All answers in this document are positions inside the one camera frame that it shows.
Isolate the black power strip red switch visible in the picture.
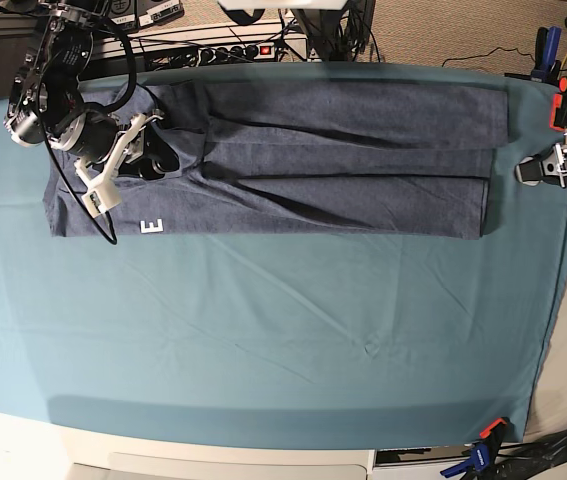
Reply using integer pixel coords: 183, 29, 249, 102
142, 44, 277, 71

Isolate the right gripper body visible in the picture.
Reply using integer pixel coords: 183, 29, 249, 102
70, 117, 119, 164

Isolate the teal table cloth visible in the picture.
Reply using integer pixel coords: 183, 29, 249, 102
0, 64, 567, 450

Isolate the blue orange clamp bottom right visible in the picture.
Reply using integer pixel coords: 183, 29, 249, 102
440, 417, 510, 479

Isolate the blue-grey T-shirt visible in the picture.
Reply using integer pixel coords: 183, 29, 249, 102
42, 79, 510, 240

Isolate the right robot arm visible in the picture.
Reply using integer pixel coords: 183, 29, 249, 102
4, 1, 139, 179

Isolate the orange black clamp top right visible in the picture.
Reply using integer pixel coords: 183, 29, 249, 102
549, 76, 567, 131

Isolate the black plastic bag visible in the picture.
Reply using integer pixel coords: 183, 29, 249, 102
493, 429, 567, 480

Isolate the blue clamp top right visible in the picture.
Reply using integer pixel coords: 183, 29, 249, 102
530, 26, 562, 85

